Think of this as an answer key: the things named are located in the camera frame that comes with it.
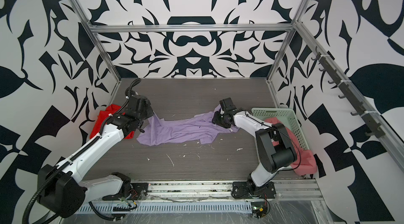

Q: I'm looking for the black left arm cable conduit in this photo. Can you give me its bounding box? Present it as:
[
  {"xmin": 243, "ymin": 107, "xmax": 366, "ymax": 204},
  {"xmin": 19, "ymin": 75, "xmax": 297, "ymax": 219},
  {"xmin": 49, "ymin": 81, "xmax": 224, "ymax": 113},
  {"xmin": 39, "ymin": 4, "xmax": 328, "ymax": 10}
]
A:
[{"xmin": 21, "ymin": 78, "xmax": 142, "ymax": 224}]

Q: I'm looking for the aluminium frame back crossbar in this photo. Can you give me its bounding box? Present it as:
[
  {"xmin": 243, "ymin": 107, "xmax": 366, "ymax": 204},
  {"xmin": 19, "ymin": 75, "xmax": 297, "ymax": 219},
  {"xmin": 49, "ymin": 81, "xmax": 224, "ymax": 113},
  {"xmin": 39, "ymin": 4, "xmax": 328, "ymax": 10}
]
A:
[{"xmin": 89, "ymin": 24, "xmax": 292, "ymax": 33}]

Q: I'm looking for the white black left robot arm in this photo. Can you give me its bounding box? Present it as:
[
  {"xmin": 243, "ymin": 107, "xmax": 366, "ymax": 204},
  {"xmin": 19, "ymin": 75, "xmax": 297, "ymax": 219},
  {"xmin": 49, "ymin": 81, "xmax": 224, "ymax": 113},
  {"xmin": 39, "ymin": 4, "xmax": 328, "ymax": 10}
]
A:
[{"xmin": 23, "ymin": 93, "xmax": 153, "ymax": 223}]

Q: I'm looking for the aluminium frame post left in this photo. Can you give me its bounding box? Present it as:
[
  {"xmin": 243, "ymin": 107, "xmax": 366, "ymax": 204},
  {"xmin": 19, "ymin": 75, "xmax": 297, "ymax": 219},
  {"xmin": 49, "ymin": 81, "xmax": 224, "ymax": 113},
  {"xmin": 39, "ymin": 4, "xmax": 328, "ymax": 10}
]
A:
[{"xmin": 52, "ymin": 0, "xmax": 122, "ymax": 83}]

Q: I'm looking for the mint green plastic basket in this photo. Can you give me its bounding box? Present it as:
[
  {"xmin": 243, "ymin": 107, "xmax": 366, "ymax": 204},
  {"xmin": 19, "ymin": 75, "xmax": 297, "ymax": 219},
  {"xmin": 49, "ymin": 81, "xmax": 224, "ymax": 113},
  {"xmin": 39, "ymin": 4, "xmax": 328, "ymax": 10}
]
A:
[{"xmin": 251, "ymin": 108, "xmax": 309, "ymax": 150}]

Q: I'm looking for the white slotted cable duct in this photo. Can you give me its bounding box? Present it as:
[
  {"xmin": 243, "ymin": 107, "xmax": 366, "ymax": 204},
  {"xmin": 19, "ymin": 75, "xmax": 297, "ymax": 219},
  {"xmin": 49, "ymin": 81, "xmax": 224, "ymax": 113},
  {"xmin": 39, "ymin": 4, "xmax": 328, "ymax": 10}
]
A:
[{"xmin": 93, "ymin": 201, "xmax": 253, "ymax": 215}]

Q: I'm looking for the purple t shirt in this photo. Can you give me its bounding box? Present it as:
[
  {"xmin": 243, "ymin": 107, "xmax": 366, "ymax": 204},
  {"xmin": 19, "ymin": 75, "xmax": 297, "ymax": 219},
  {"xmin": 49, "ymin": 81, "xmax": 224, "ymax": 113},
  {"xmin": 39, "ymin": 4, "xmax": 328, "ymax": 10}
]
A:
[{"xmin": 137, "ymin": 106, "xmax": 239, "ymax": 146}]

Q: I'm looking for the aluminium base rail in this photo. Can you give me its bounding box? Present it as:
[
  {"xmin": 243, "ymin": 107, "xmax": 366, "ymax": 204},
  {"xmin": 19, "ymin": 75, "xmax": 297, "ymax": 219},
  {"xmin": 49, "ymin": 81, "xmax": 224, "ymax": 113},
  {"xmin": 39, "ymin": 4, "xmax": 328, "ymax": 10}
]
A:
[{"xmin": 53, "ymin": 179, "xmax": 324, "ymax": 204}]

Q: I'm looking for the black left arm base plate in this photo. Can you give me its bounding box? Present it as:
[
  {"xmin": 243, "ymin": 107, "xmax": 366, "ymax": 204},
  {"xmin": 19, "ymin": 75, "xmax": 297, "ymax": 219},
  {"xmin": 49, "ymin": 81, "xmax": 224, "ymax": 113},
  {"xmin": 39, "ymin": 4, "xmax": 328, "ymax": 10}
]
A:
[{"xmin": 102, "ymin": 182, "xmax": 149, "ymax": 201}]

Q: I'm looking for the black hook rail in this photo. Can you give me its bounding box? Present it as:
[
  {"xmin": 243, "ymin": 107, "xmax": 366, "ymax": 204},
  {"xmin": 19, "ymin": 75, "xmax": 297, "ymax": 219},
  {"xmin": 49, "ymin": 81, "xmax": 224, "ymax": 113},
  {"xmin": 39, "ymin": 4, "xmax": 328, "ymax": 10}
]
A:
[{"xmin": 312, "ymin": 47, "xmax": 386, "ymax": 138}]

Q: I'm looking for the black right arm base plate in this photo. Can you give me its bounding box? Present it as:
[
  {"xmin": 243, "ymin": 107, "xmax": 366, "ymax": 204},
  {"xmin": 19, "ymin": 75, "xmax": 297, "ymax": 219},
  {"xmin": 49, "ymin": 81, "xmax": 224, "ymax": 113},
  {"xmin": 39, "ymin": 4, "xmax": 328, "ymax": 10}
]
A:
[{"xmin": 231, "ymin": 180, "xmax": 277, "ymax": 199}]

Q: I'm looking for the red folded t shirt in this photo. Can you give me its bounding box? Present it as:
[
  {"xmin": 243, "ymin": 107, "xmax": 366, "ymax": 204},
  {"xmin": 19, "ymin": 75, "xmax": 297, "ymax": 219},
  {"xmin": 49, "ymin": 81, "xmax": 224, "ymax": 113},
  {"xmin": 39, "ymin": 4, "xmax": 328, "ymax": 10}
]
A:
[{"xmin": 89, "ymin": 104, "xmax": 121, "ymax": 140}]

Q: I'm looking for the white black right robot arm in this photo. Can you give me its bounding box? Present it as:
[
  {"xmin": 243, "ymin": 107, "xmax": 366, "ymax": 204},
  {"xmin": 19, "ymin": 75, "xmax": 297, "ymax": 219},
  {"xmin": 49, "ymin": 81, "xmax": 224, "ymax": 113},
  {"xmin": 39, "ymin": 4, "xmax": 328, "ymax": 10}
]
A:
[{"xmin": 212, "ymin": 98, "xmax": 299, "ymax": 194}]

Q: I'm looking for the pink t shirt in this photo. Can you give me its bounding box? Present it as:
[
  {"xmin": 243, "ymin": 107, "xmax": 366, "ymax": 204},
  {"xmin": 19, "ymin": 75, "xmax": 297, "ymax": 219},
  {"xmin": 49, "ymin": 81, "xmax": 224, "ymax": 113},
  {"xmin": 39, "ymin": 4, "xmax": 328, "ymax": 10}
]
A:
[{"xmin": 264, "ymin": 117, "xmax": 318, "ymax": 176}]

